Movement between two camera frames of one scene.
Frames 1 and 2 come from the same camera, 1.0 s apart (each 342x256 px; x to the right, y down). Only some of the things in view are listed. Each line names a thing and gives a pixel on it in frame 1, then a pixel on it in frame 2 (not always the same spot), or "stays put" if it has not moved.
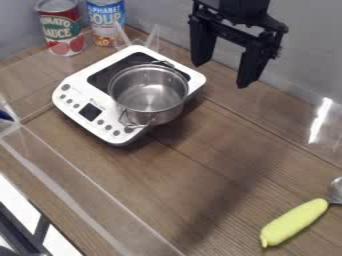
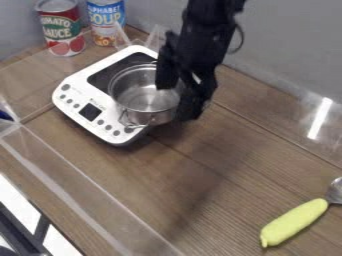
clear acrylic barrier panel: [57, 213] stays put
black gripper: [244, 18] → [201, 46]
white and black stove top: [85, 101] stays put
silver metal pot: [150, 92] stays put
